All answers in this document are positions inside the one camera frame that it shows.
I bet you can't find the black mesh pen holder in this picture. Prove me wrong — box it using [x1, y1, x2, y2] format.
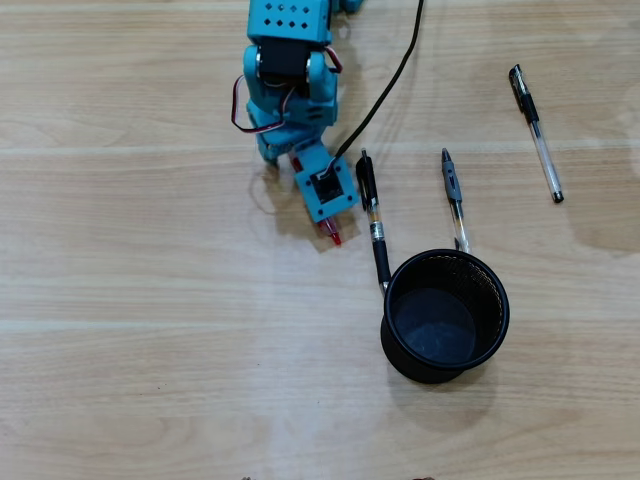
[380, 248, 511, 385]

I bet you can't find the blue wrist camera box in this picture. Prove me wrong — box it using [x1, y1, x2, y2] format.
[293, 142, 360, 223]

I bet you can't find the grey clear retractable pen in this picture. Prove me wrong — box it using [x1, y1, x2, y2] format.
[440, 147, 472, 255]

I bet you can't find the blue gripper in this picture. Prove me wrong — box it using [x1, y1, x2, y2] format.
[247, 97, 337, 164]

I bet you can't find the clear pen with black cap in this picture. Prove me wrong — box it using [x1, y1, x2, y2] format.
[508, 63, 565, 204]

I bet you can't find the black camera cable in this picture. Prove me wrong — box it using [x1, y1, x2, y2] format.
[332, 0, 426, 174]

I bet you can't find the black retractable pen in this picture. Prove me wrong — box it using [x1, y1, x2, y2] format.
[355, 148, 392, 296]

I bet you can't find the red retractable pen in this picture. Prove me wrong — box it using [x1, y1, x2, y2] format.
[288, 153, 344, 248]

